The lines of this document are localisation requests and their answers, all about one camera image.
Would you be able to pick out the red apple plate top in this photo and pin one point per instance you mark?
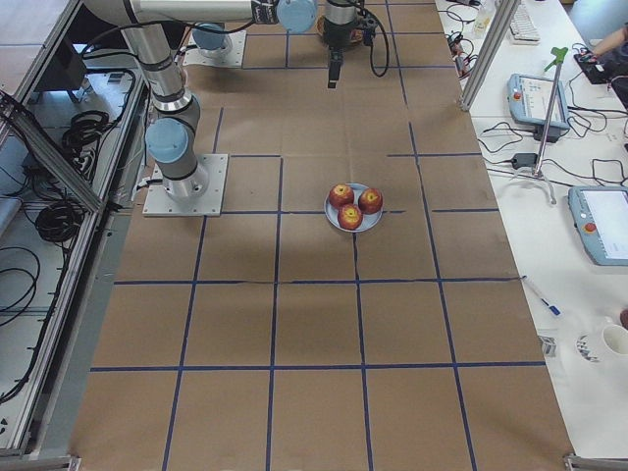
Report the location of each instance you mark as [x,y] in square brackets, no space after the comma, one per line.
[341,194]

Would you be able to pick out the teach pendant near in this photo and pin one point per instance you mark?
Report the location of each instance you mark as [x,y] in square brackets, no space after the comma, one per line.
[600,219]

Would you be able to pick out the blue white pen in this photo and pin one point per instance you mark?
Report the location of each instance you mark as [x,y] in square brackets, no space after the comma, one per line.
[550,306]

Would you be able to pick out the teach pendant far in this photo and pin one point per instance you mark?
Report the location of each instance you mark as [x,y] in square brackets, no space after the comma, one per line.
[529,99]

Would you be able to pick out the black power adapter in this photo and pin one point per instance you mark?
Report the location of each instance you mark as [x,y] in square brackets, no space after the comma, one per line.
[524,160]

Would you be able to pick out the white keyboard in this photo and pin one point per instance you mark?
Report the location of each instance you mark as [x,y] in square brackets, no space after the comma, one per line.
[522,29]

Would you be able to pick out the teach pendant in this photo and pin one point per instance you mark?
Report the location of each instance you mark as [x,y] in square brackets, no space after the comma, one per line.
[529,99]
[600,219]

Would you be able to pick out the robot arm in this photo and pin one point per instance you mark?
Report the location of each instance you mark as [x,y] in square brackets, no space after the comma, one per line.
[211,37]
[141,24]

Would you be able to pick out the green-tipped grabber pole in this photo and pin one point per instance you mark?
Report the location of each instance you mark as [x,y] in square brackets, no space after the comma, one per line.
[558,54]

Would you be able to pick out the white mug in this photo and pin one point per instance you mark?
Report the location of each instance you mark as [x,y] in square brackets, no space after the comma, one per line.
[607,344]

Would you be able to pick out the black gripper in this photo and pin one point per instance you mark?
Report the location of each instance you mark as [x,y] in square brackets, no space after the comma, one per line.
[337,35]

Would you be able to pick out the red apple plate right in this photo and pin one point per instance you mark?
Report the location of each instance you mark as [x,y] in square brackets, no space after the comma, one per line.
[370,201]

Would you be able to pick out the woven wicker basket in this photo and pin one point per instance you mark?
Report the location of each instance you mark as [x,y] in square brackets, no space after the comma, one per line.
[321,24]

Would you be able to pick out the white plate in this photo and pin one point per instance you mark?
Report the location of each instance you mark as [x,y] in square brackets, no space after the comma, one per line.
[369,221]

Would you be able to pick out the plastic bottle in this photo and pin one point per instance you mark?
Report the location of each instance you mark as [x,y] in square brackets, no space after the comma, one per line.
[483,18]

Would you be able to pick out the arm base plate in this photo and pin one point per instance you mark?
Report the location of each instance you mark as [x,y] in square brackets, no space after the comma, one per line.
[202,194]
[229,58]

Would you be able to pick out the red apple plate bottom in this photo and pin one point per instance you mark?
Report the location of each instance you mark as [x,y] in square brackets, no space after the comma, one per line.
[350,217]

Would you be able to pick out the aluminium frame post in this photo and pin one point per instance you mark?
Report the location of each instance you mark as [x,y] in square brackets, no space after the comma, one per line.
[490,46]

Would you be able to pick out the red apple plate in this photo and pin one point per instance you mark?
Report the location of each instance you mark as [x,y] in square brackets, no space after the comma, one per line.
[341,194]
[350,217]
[370,201]

